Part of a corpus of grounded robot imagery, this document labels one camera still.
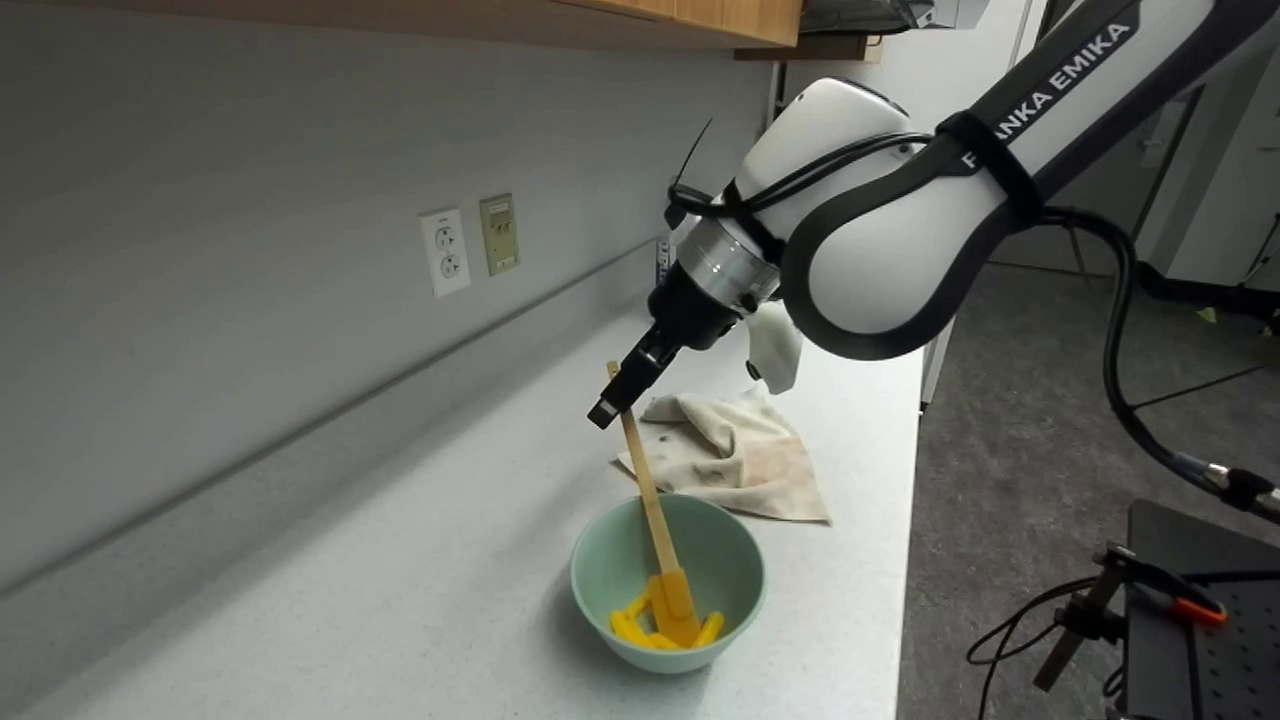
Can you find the black perforated table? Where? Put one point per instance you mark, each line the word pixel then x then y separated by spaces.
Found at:
pixel 1203 625

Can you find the mint green bowl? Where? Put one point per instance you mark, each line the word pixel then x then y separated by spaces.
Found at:
pixel 726 560

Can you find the beige wall switch plate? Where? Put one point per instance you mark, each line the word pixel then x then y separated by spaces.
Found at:
pixel 499 232

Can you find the steel range hood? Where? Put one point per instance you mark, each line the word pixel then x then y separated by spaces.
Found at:
pixel 880 14

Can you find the wooden wall cabinet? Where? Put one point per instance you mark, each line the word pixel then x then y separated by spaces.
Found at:
pixel 532 19

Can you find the white wall power outlet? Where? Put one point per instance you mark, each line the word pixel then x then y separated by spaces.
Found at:
pixel 445 251

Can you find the yellow food pieces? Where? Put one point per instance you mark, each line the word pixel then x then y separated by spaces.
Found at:
pixel 633 634

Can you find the beige crumpled cloth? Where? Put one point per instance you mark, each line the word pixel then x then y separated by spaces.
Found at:
pixel 762 464

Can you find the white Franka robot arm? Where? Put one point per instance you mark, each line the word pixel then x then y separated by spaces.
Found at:
pixel 906 226

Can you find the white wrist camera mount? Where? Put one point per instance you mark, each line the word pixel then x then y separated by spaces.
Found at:
pixel 775 348

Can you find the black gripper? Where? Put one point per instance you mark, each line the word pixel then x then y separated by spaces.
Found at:
pixel 693 313

